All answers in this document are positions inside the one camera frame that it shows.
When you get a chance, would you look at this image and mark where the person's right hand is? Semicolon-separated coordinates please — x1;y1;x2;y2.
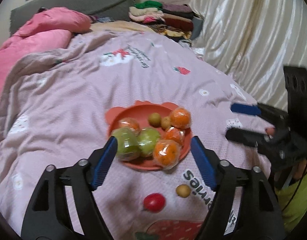
265;127;307;180

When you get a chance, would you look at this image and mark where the orange bear-ear plate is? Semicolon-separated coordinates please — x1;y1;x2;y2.
105;101;192;171

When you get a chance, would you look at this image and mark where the pink blanket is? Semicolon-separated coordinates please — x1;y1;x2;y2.
0;7;91;94

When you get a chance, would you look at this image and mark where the cream satin curtain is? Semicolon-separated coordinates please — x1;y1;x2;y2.
189;0;307;109

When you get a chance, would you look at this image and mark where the green fruit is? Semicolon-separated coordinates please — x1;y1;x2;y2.
112;127;140;161
137;127;161;158

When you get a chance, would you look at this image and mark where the red tomato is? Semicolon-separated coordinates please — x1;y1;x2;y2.
143;193;166;213

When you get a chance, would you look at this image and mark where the lilac strawberry print quilt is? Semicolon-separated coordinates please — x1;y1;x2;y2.
0;31;270;239

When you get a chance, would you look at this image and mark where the stack of folded clothes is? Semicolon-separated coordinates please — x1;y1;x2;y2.
128;0;204;42

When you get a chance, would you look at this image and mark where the beige bed sheet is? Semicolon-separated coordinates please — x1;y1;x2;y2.
90;21;155;33

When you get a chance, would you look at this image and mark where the grey quilted headboard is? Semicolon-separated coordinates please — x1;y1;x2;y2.
9;0;136;35

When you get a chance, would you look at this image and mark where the green sleeve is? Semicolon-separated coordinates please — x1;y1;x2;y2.
275;174;307;232

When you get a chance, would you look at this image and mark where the orange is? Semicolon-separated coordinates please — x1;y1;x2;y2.
118;117;141;135
169;107;191;129
164;127;185;146
152;139;181;170

